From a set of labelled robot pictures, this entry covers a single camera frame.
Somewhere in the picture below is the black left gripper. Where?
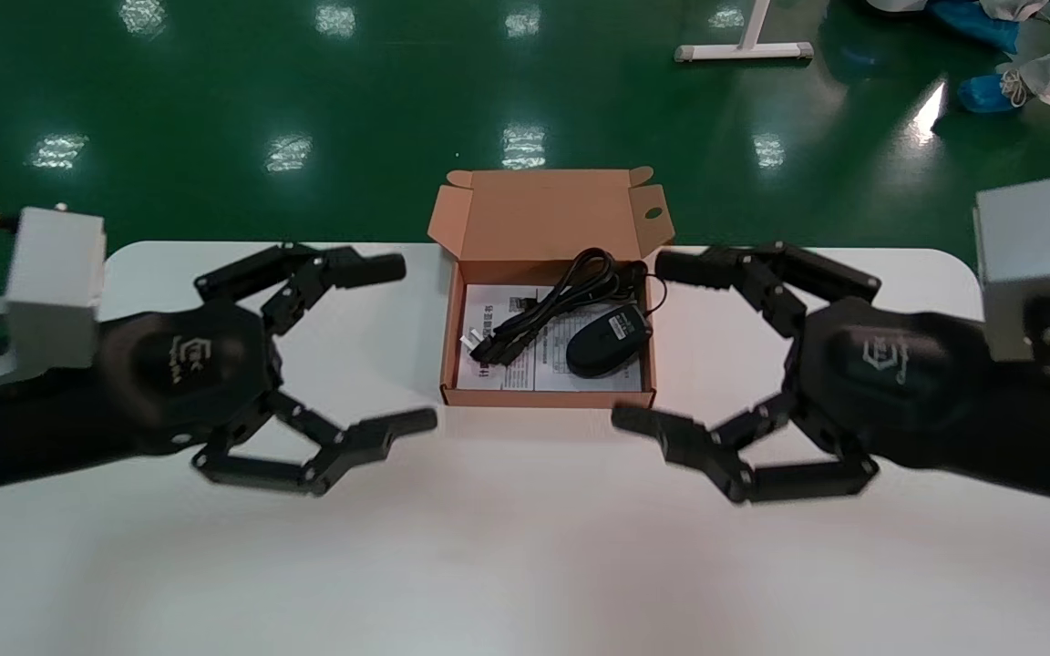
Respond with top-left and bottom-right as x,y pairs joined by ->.
101,244 -> 439,497

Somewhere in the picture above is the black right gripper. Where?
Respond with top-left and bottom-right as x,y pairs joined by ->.
612,242 -> 991,505

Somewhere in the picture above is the black wired computer mouse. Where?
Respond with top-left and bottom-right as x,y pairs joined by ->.
565,260 -> 669,379

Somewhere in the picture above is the black power cable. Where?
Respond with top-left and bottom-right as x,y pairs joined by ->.
461,248 -> 649,367

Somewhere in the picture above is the brown cardboard storage box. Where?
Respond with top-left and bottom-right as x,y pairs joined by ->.
427,167 -> 674,409

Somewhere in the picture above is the white printed instruction sheet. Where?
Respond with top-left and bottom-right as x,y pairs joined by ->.
457,283 -> 644,393

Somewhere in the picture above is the white metal stand foot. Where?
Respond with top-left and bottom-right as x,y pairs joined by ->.
674,0 -> 815,65

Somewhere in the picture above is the blue shoe cover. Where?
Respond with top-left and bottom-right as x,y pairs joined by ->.
929,0 -> 1024,51
956,73 -> 1025,114

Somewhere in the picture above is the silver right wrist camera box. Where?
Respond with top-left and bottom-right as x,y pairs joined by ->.
973,178 -> 1050,363

